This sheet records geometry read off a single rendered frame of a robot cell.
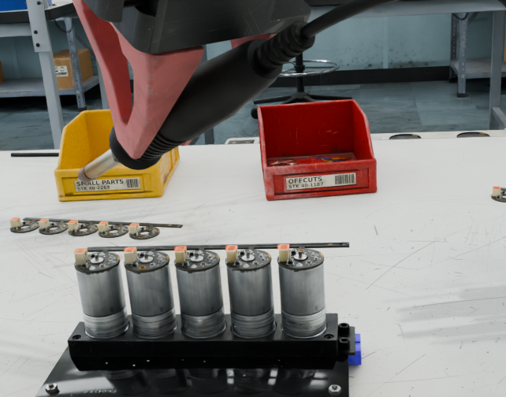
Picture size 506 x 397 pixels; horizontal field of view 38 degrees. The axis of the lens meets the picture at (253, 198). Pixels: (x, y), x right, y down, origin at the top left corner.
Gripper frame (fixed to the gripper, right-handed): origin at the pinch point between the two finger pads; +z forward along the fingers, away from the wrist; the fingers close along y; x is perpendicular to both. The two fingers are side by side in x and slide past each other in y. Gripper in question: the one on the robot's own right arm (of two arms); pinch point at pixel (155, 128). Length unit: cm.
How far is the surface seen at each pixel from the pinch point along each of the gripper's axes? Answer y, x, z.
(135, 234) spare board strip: -10.8, -13.5, 25.1
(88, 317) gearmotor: 0.7, -1.6, 14.8
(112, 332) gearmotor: -0.2, -0.4, 15.2
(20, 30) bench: -91, -207, 144
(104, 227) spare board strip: -9.4, -16.0, 26.1
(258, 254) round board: -7.3, 1.8, 9.5
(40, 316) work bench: 0.4, -7.2, 21.8
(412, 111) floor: -288, -155, 193
